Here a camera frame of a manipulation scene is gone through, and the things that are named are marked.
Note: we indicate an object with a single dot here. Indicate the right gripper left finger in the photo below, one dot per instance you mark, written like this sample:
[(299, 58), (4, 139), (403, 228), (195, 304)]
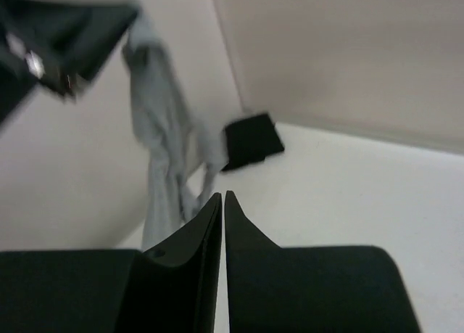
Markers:
[(171, 287)]

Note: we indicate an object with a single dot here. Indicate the grey tank top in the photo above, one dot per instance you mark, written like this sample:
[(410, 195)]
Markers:
[(164, 125)]

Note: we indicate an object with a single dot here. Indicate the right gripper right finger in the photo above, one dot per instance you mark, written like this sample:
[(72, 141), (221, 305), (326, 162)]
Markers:
[(310, 289)]

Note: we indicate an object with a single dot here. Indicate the folded black tank top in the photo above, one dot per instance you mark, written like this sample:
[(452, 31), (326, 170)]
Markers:
[(250, 141)]

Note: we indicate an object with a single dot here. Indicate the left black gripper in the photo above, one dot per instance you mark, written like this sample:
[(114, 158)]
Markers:
[(59, 45)]

